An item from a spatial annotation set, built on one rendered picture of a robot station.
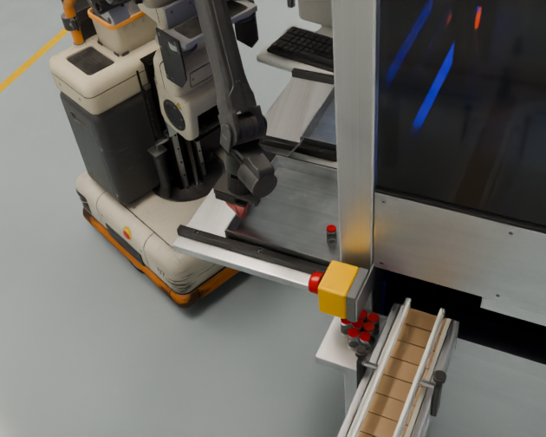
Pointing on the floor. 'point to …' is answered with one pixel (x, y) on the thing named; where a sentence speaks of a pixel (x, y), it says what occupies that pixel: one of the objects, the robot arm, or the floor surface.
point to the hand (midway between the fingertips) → (242, 214)
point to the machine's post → (356, 138)
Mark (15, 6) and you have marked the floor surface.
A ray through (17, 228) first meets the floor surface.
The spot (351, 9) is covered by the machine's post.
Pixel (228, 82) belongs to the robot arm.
